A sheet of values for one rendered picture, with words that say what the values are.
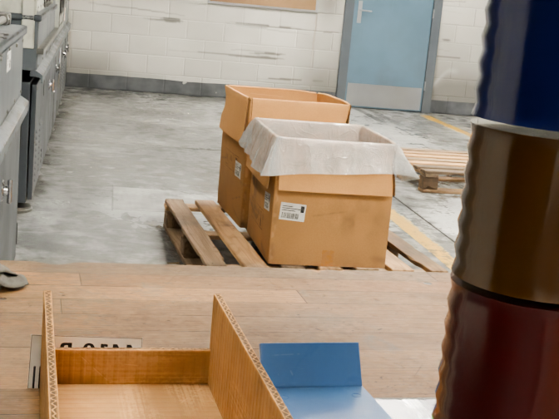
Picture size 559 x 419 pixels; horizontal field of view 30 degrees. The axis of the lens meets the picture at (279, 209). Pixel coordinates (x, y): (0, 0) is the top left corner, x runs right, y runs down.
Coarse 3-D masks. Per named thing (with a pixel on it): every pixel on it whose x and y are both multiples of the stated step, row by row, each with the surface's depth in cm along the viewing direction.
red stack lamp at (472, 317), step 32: (480, 288) 22; (448, 320) 23; (480, 320) 22; (512, 320) 21; (544, 320) 21; (448, 352) 23; (480, 352) 22; (512, 352) 21; (544, 352) 21; (448, 384) 23; (480, 384) 22; (512, 384) 22; (544, 384) 21; (448, 416) 23; (480, 416) 22; (512, 416) 22; (544, 416) 22
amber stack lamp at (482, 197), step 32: (480, 128) 22; (512, 128) 22; (480, 160) 22; (512, 160) 21; (544, 160) 21; (480, 192) 22; (512, 192) 21; (544, 192) 21; (480, 224) 22; (512, 224) 21; (544, 224) 21; (480, 256) 22; (512, 256) 21; (544, 256) 21; (512, 288) 21; (544, 288) 21
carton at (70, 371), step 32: (224, 320) 68; (32, 352) 70; (64, 352) 70; (96, 352) 70; (128, 352) 71; (160, 352) 71; (192, 352) 72; (224, 352) 67; (32, 384) 70; (64, 384) 70; (96, 384) 70; (128, 384) 71; (160, 384) 71; (192, 384) 72; (224, 384) 67; (256, 384) 58; (64, 416) 65; (96, 416) 65; (128, 416) 66; (160, 416) 66; (192, 416) 67; (224, 416) 66; (256, 416) 57; (288, 416) 52
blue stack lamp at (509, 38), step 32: (512, 0) 21; (544, 0) 20; (512, 32) 21; (544, 32) 20; (480, 64) 22; (512, 64) 21; (544, 64) 20; (480, 96) 22; (512, 96) 21; (544, 96) 20; (544, 128) 20
